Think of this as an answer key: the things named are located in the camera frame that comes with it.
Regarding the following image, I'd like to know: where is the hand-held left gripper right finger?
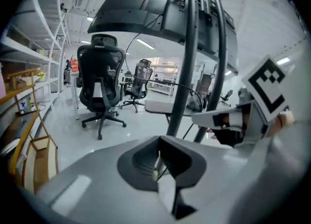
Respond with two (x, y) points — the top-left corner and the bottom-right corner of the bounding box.
(157, 135), (250, 219)

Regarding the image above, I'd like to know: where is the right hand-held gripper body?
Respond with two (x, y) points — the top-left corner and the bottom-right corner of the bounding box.
(214, 54), (296, 148)

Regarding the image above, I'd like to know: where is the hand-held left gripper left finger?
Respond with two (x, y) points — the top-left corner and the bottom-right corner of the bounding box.
(35, 135), (176, 223)

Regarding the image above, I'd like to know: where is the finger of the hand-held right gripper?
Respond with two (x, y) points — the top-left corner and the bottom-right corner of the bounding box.
(191, 109), (244, 132)

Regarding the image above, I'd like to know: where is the black monitor cable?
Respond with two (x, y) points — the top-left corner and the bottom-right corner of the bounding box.
(124, 13), (204, 140)

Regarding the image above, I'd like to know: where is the person's right hand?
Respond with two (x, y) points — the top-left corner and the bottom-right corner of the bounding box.
(265, 110), (295, 137)

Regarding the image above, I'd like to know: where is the distant black office chair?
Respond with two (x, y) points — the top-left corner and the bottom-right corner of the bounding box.
(219, 89), (234, 107)

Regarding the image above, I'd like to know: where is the distant white shelving unit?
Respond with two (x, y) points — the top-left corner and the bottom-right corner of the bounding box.
(149, 63), (181, 97)

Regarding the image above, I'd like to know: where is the black wheeled TV stand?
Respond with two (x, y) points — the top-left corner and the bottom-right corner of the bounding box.
(145, 0), (228, 144)

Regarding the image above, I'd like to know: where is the black mesh office chair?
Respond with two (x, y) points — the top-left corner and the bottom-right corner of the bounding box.
(118, 58), (154, 114)

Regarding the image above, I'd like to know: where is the wooden cart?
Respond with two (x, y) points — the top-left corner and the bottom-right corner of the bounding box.
(0, 67), (59, 195)

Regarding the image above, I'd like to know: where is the white office desk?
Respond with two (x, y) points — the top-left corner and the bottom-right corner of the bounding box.
(69, 71), (85, 121)

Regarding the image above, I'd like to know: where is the white oval tray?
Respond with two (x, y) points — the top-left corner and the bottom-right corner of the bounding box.
(0, 138), (22, 157)

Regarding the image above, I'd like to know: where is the long ceiling light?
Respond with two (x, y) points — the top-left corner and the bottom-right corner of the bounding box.
(135, 38), (156, 50)

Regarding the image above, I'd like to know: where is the large black office chair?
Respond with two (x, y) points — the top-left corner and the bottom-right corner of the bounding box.
(76, 33), (127, 141)

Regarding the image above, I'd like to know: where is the orange crate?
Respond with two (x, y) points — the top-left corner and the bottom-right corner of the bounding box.
(70, 57), (80, 73)

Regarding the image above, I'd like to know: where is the black television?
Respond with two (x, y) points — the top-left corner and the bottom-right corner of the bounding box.
(86, 0), (239, 76)

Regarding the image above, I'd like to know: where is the pink cone bottle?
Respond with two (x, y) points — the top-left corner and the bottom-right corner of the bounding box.
(0, 62), (7, 100)

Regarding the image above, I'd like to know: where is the white metal shelving unit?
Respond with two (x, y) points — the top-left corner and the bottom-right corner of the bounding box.
(0, 0), (71, 124)

